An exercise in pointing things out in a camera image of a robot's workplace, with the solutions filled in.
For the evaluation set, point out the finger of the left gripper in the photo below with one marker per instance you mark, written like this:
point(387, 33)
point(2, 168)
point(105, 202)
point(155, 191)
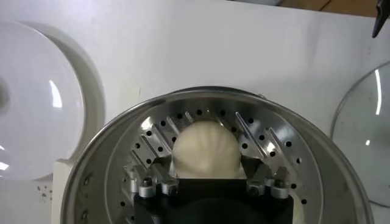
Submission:
point(381, 15)

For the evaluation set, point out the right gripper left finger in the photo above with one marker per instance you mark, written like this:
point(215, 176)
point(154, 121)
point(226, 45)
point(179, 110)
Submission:
point(161, 179)

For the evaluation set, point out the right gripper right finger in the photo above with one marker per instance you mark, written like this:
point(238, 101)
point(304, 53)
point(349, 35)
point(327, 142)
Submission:
point(259, 176)

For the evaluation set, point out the round glass pot lid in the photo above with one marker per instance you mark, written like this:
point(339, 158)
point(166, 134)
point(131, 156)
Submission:
point(362, 137)

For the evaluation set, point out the stainless steel steamer basket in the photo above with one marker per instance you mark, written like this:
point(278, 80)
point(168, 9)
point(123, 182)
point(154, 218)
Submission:
point(122, 131)

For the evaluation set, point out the white round plate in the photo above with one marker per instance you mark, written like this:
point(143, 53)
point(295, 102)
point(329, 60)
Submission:
point(36, 100)

